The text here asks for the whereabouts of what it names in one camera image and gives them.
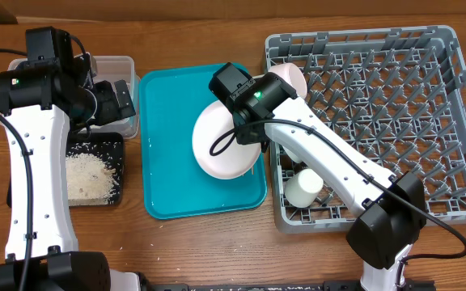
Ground grey dishwasher rack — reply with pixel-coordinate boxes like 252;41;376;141
265;25;466;224

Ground clear plastic waste bin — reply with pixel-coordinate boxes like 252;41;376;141
0;55;142;140

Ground black rectangular tray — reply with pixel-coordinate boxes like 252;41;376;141
6;132;125;210

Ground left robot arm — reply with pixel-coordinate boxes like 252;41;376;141
0;27;149;290

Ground grey bowl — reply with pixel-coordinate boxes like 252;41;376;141
283;147;303;163

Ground teal serving tray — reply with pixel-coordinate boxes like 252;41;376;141
139;64;268;220

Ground large white plate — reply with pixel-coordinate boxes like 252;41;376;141
192;100;261;179

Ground pile of rice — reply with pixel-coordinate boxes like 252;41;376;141
65;141;121;203

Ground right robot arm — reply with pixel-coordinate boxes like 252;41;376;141
209;63;426;290

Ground white paper cup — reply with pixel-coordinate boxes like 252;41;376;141
284;168;324;208

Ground pink small bowl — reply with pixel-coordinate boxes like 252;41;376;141
268;63;307;99

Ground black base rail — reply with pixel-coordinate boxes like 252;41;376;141
143;278;436;291

